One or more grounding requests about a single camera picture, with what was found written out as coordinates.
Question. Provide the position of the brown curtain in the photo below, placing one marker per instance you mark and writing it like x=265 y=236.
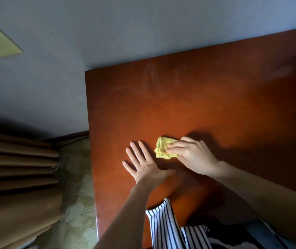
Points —
x=15 y=204

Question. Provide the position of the person's left forearm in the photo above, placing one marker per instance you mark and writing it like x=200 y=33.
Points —
x=127 y=220

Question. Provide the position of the blue striped white apron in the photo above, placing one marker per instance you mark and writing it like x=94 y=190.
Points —
x=163 y=225

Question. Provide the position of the person's right forearm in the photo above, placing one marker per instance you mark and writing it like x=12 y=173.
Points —
x=272 y=199

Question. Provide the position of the red-brown wooden table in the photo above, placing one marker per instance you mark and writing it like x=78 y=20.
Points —
x=189 y=101

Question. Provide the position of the navy dress with white trim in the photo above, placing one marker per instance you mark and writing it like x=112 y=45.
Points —
x=228 y=234

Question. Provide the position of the person's right hand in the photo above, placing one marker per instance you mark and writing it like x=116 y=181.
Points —
x=197 y=158

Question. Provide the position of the person's left hand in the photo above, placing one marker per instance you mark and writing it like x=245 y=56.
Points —
x=148 y=173

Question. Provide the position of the yellow cleaning cloth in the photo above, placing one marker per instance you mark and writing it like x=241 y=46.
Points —
x=161 y=149

